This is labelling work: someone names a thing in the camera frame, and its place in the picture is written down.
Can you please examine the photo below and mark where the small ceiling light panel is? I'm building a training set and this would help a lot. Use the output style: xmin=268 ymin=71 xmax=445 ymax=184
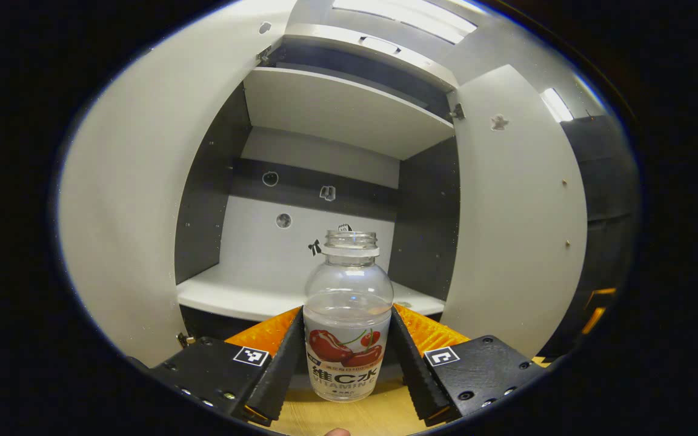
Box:
xmin=540 ymin=88 xmax=574 ymax=123

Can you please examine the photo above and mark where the white cabinet door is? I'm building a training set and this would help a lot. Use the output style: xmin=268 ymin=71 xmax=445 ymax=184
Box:
xmin=58 ymin=0 xmax=298 ymax=368
xmin=440 ymin=64 xmax=589 ymax=359

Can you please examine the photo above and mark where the white cabinet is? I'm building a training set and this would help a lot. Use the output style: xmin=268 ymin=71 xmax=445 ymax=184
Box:
xmin=174 ymin=23 xmax=462 ymax=341

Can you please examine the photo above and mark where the clear bottle with red label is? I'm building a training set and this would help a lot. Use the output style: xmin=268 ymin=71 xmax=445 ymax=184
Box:
xmin=303 ymin=230 xmax=394 ymax=403

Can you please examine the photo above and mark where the large ceiling light panel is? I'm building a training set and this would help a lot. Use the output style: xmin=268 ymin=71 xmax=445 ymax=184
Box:
xmin=332 ymin=0 xmax=478 ymax=44

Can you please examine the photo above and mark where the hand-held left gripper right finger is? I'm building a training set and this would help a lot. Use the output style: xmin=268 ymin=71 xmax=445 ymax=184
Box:
xmin=390 ymin=303 xmax=547 ymax=426

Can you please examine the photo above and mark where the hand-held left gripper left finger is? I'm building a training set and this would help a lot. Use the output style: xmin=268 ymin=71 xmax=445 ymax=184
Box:
xmin=128 ymin=306 xmax=304 ymax=428

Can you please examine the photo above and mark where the black backdrop cloth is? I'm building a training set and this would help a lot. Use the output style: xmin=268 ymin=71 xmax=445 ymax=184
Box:
xmin=537 ymin=115 xmax=640 ymax=364

